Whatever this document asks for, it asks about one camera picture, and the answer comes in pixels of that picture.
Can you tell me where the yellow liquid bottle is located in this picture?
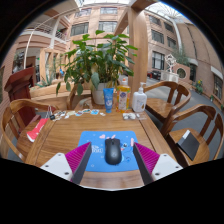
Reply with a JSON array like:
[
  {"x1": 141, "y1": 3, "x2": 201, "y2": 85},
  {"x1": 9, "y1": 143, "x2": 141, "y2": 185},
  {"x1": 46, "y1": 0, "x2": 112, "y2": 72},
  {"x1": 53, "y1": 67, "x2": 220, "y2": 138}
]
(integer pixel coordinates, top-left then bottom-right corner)
[{"x1": 115, "y1": 77, "x2": 132, "y2": 114}]

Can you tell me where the white sculpture on plinth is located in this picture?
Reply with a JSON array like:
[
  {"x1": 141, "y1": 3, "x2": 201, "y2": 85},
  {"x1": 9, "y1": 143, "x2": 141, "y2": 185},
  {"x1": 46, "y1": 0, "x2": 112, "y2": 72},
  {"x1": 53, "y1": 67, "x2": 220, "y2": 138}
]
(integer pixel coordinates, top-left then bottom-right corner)
[{"x1": 160, "y1": 53, "x2": 181, "y2": 83}]

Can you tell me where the agave plant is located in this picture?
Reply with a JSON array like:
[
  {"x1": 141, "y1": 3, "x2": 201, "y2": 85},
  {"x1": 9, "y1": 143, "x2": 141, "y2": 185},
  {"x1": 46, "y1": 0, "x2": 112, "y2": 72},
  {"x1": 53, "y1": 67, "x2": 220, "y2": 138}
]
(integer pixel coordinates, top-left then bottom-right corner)
[{"x1": 36, "y1": 74, "x2": 56, "y2": 88}]

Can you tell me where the blue squeeze tube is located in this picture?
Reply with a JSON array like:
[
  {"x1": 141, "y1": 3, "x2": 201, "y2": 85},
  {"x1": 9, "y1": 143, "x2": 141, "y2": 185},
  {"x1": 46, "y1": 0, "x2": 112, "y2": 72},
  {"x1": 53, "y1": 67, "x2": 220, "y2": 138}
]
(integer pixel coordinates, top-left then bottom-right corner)
[{"x1": 102, "y1": 87, "x2": 115, "y2": 114}]

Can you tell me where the green potted plant white pot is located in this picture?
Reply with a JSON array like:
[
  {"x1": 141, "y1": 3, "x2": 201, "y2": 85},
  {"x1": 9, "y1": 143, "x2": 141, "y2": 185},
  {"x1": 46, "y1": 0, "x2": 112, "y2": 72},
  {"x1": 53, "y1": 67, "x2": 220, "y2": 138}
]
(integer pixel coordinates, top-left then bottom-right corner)
[{"x1": 55, "y1": 29, "x2": 139, "y2": 106}]

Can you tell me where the dark red wooden pedestal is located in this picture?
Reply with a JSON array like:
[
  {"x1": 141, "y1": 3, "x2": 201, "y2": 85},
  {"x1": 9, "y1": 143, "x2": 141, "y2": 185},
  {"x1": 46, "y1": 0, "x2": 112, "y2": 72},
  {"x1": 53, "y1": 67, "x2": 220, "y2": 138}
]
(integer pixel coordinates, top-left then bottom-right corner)
[{"x1": 3, "y1": 65, "x2": 38, "y2": 129}]

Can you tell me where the long wooden planter box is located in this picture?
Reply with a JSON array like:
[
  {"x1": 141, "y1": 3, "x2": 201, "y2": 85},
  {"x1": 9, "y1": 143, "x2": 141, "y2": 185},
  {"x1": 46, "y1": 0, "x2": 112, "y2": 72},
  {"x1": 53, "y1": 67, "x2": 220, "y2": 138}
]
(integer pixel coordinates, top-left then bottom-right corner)
[{"x1": 29, "y1": 81, "x2": 73, "y2": 102}]

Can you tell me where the black notebook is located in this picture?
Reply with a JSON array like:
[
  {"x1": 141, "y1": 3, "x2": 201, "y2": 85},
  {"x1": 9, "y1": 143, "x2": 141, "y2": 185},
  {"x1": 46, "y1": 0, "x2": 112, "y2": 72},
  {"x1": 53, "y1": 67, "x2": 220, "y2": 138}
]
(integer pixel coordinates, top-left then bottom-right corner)
[{"x1": 176, "y1": 129, "x2": 201, "y2": 162}]

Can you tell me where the red and white bag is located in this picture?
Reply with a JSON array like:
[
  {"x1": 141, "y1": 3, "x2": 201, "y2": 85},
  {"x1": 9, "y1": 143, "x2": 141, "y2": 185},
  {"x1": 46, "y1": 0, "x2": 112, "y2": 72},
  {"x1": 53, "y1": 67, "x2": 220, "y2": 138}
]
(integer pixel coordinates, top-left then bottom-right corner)
[{"x1": 26, "y1": 105, "x2": 54, "y2": 143}]

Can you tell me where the wooden armchair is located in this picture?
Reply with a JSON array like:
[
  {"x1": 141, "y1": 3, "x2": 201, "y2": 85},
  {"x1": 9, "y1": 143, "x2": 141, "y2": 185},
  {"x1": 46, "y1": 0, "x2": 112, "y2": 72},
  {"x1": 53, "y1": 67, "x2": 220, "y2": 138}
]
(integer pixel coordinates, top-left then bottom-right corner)
[
  {"x1": 0, "y1": 98, "x2": 61, "y2": 163},
  {"x1": 143, "y1": 80, "x2": 193, "y2": 129},
  {"x1": 66, "y1": 83, "x2": 96, "y2": 111},
  {"x1": 160, "y1": 103, "x2": 224, "y2": 168}
]

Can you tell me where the white pump bottle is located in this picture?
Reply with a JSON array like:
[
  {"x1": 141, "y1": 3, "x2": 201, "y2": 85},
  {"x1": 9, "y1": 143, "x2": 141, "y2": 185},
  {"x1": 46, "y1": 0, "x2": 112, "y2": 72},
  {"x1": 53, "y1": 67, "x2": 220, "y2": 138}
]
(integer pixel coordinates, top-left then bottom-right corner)
[{"x1": 131, "y1": 81, "x2": 148, "y2": 113}]

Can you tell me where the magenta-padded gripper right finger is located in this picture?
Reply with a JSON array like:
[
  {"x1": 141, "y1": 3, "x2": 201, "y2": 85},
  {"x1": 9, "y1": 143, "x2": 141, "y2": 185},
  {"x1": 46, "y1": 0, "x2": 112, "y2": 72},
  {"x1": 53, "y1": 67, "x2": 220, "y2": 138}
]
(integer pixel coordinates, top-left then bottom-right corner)
[{"x1": 132, "y1": 141, "x2": 184, "y2": 186}]

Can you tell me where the blue printed mouse pad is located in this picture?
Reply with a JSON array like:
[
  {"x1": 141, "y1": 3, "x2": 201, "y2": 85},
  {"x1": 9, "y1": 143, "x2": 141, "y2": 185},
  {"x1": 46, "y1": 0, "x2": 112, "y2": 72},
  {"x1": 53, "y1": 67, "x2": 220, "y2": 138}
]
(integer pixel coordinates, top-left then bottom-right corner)
[{"x1": 77, "y1": 130, "x2": 141, "y2": 173}]

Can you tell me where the black computer mouse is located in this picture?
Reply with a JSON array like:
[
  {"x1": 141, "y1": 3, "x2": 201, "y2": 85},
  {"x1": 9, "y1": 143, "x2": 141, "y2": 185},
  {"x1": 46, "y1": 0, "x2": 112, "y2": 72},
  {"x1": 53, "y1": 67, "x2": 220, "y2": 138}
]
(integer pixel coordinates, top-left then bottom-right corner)
[{"x1": 104, "y1": 137, "x2": 123, "y2": 166}]

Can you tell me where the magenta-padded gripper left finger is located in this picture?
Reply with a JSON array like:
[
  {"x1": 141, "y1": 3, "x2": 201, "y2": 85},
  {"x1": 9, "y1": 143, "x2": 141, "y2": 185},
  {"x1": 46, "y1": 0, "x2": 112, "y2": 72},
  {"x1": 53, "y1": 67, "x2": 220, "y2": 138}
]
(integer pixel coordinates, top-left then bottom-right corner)
[{"x1": 39, "y1": 141, "x2": 93, "y2": 185}]

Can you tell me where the small white plastic case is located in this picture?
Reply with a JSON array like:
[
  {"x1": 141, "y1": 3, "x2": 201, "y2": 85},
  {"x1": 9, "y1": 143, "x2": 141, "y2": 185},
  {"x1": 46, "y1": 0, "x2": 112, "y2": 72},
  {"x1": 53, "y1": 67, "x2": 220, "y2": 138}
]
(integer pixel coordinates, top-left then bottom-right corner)
[{"x1": 122, "y1": 112, "x2": 137, "y2": 121}]

